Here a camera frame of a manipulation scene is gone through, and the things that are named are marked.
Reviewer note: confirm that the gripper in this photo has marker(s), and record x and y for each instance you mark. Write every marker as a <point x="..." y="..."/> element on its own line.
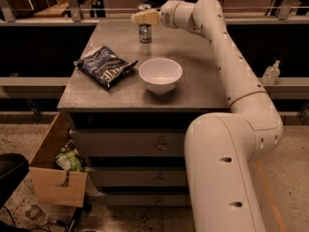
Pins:
<point x="167" y="15"/>

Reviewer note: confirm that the grey metal railing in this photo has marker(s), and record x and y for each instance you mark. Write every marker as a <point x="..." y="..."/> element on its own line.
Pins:
<point x="96" y="12"/>

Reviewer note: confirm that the grey drawer cabinet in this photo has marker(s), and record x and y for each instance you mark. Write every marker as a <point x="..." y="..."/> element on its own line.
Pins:
<point x="132" y="139"/>

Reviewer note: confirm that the clear sanitizer bottle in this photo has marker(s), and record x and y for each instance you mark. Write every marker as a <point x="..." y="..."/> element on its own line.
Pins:
<point x="271" y="73"/>

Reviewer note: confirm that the green snack bag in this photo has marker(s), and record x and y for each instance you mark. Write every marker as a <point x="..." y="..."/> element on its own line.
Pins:
<point x="69" y="160"/>

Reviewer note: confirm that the clear plastic bottle on floor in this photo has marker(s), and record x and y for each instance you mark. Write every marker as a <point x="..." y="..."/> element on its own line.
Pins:
<point x="37" y="215"/>

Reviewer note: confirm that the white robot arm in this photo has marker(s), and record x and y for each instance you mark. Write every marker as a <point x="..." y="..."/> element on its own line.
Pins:
<point x="218" y="146"/>

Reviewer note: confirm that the white ceramic bowl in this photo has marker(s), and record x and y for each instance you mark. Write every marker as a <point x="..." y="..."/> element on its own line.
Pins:
<point x="160" y="75"/>

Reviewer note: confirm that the blue chips bag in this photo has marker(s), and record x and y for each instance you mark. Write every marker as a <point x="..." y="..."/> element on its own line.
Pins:
<point x="104" y="66"/>

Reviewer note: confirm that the black chair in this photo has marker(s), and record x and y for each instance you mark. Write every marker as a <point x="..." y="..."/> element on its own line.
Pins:
<point x="13" y="169"/>

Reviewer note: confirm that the silver blue redbull can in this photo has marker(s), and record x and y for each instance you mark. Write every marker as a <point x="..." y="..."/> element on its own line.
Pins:
<point x="145" y="30"/>

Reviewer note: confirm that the wooden side drawer box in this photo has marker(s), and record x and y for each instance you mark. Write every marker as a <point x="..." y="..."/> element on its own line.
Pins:
<point x="52" y="184"/>

